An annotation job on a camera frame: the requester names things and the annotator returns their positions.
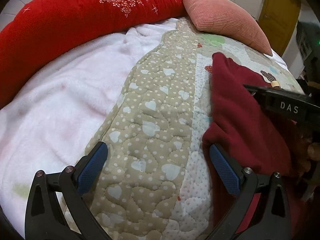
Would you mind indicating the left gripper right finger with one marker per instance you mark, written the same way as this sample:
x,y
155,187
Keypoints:
x,y
261,209

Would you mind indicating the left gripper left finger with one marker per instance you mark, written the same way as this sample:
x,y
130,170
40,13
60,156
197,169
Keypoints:
x,y
44,218

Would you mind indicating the dark red knit sweater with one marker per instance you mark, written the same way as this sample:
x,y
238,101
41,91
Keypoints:
x,y
249,136

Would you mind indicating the beige sweater neck label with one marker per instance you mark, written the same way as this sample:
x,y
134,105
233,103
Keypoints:
x,y
275,84

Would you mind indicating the wooden door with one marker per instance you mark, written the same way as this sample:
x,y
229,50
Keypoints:
x,y
278,20

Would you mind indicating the white fleece blanket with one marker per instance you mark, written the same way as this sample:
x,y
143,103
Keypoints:
x,y
50,122

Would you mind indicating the heart patterned patchwork bedspread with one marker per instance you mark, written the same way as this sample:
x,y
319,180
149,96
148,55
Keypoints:
x,y
155,183

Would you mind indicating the red floral quilt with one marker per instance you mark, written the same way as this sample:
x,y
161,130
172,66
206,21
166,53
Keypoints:
x,y
45,29

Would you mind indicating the pink corduroy pillow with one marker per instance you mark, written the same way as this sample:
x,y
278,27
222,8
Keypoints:
x,y
223,17

